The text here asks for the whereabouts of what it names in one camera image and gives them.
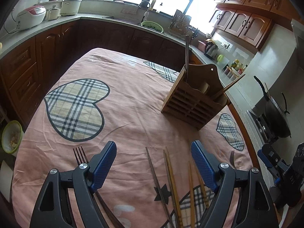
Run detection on green bowl on floor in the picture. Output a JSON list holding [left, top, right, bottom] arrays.
[[1, 120, 24, 157]]

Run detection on range hood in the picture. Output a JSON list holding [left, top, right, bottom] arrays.
[[291, 19, 304, 69]]

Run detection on chopsticks standing in holder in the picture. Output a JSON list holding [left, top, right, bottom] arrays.
[[211, 74, 246, 100]]

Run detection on steel electric kettle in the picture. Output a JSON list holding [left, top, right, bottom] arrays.
[[204, 40, 219, 59]]

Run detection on dark utensil handle in holder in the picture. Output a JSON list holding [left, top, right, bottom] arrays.
[[185, 35, 189, 82]]

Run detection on gas stove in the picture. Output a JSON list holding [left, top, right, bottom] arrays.
[[246, 110, 279, 144]]

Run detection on dark wooden chopstick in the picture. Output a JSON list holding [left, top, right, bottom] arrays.
[[163, 147, 182, 227]]

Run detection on dark brown chopstick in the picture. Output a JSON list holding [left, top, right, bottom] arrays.
[[145, 147, 174, 227]]

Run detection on white red rice cooker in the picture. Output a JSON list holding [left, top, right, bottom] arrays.
[[15, 5, 46, 31]]

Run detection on fork with dark handle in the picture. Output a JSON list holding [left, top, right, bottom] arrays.
[[73, 146, 125, 228]]

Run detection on pink container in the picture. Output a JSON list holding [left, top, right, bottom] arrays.
[[197, 40, 207, 52]]

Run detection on condiment bottles group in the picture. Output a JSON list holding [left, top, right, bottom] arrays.
[[224, 59, 248, 80]]

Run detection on chrome sink faucet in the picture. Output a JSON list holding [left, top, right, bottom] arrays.
[[138, 0, 150, 23]]

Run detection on white electric pot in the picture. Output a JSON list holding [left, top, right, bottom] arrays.
[[60, 0, 82, 17]]

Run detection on green colander with vegetables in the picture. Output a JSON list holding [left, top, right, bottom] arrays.
[[141, 21, 164, 33]]

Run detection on black wok with lid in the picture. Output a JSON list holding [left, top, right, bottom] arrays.
[[254, 76, 291, 138]]

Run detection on dish drying rack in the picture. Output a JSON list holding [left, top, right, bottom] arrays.
[[169, 9, 199, 40]]

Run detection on green round lid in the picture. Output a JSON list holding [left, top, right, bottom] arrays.
[[217, 55, 224, 62]]

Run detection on upper wooden wall cabinets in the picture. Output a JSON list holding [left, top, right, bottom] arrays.
[[210, 0, 303, 52]]

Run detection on wooden utensil holder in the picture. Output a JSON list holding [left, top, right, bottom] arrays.
[[161, 64, 229, 130]]

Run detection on pink heart-patterned tablecloth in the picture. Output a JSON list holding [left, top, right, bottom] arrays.
[[12, 48, 253, 227]]

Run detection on lower wooden base cabinets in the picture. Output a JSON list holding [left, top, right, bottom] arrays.
[[0, 20, 203, 124]]

